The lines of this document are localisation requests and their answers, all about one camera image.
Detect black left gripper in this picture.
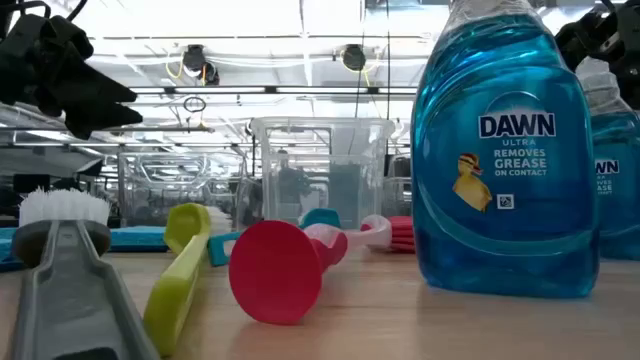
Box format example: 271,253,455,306
0,13,145,142

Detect black ceiling cable reel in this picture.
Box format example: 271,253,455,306
181,43,221,86
341,43,368,73

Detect blue Dawn dish soap bottle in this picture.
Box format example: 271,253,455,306
574,57,640,261
410,0,601,300

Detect tall clear plastic bin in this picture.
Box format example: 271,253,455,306
249,116,397,232

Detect black hanging ring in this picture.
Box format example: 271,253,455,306
182,95,208,114

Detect black hanging vertical cable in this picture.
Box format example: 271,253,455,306
383,0,392,156

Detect person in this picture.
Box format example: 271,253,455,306
277,148,312,206

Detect black ceiling light track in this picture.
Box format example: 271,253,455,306
119,84,419,97

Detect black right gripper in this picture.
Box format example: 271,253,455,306
554,0,640,110

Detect red white suction-cup dish brush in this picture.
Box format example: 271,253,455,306
228,214,416,326

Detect black monitor screen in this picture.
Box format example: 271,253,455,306
12,173,52,195

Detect grey dish brush white bristles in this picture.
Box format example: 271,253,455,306
9,187,161,360

